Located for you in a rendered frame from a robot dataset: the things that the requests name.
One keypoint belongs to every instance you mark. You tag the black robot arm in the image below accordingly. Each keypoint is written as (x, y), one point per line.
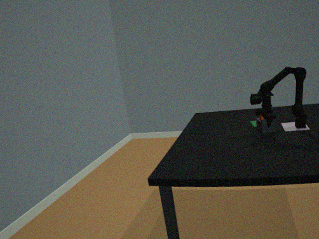
(264, 94)

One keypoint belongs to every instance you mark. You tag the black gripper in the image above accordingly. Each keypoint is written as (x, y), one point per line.
(269, 116)

